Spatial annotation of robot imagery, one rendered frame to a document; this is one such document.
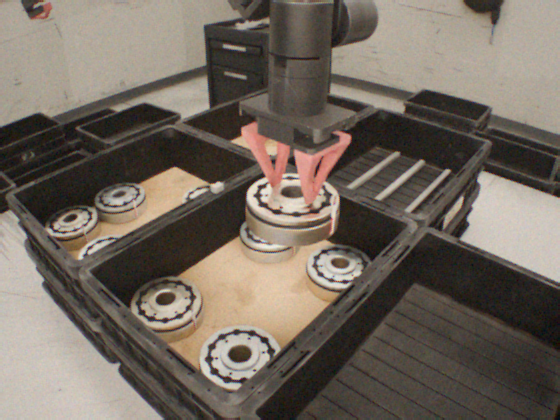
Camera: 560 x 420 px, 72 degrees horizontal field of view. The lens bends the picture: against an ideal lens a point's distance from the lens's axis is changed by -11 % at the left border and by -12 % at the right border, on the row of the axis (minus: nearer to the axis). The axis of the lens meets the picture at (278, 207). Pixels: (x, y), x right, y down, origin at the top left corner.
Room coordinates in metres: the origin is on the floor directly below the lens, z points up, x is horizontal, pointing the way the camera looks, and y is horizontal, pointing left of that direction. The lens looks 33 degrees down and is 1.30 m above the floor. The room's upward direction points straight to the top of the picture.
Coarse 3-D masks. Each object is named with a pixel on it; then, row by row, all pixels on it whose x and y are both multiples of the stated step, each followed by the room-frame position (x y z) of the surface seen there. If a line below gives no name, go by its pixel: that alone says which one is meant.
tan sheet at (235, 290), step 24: (216, 264) 0.54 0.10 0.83; (240, 264) 0.54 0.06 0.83; (264, 264) 0.54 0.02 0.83; (288, 264) 0.54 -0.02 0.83; (216, 288) 0.48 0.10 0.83; (240, 288) 0.48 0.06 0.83; (264, 288) 0.48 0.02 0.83; (288, 288) 0.48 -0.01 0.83; (216, 312) 0.43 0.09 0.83; (240, 312) 0.43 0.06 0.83; (264, 312) 0.43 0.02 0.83; (288, 312) 0.43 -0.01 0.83; (312, 312) 0.43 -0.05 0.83; (192, 336) 0.39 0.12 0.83; (288, 336) 0.39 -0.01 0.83; (192, 360) 0.34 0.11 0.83
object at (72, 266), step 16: (160, 128) 0.87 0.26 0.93; (176, 128) 0.87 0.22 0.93; (128, 144) 0.80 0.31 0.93; (208, 144) 0.80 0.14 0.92; (224, 144) 0.78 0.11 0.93; (256, 160) 0.71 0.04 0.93; (48, 176) 0.66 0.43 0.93; (240, 176) 0.65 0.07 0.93; (16, 192) 0.61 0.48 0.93; (208, 192) 0.60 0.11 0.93; (16, 208) 0.55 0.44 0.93; (176, 208) 0.56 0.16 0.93; (32, 224) 0.51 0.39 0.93; (144, 224) 0.51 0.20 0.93; (48, 240) 0.47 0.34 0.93; (64, 256) 0.43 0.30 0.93; (96, 256) 0.43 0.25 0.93
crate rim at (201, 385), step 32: (224, 192) 0.60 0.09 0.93; (160, 224) 0.51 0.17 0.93; (416, 224) 0.51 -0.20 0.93; (96, 288) 0.37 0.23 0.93; (352, 288) 0.38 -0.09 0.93; (128, 320) 0.32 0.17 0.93; (320, 320) 0.33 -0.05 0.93; (160, 352) 0.28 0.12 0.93; (288, 352) 0.28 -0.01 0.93; (192, 384) 0.25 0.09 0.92; (256, 384) 0.24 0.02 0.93; (224, 416) 0.22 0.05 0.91
